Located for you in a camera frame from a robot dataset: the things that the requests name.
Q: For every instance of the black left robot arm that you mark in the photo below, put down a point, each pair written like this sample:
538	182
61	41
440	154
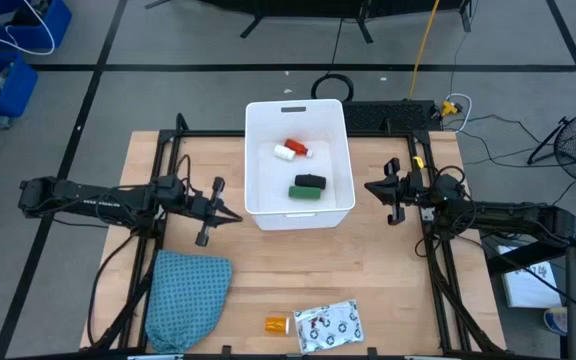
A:
93	200

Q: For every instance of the black floor stand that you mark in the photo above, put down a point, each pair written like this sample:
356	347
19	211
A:
318	6

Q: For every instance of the black floor mat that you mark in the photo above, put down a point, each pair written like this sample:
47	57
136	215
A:
388	116

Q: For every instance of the black floor fan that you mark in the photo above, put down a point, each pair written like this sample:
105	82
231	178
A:
575	142

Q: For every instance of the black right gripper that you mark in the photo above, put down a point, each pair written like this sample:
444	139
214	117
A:
415	190

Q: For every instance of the white perforated plastic basket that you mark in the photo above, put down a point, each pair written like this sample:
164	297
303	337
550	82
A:
273	190

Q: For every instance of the blue storage bin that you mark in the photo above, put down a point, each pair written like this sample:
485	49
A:
18	90
43	30

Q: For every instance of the white printed plastic packet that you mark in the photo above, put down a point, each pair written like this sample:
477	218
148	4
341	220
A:
328	327

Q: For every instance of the red bottle white cap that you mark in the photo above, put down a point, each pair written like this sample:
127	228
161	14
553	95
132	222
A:
295	146

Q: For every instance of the black rectangular block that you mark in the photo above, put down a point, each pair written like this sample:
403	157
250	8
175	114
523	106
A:
310	181

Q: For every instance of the yellow plug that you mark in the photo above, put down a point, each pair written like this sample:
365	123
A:
449	107

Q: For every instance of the orange pill bottle white cap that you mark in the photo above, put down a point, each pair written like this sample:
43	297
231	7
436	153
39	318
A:
274	325

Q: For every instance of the green rectangular block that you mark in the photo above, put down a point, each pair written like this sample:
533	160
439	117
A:
304	192

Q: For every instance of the white plastic bottle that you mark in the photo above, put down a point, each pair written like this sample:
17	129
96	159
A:
284	152

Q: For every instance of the white paper stack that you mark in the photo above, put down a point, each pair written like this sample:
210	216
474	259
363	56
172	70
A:
528	285

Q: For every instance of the black metal table frame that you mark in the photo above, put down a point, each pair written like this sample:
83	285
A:
203	133

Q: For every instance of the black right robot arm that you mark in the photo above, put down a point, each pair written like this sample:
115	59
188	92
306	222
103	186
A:
508	215

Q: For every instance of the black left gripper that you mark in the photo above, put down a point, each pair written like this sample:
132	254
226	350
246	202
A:
207	205

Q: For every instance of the teal patterned cloth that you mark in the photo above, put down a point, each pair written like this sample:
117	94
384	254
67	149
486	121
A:
188	300

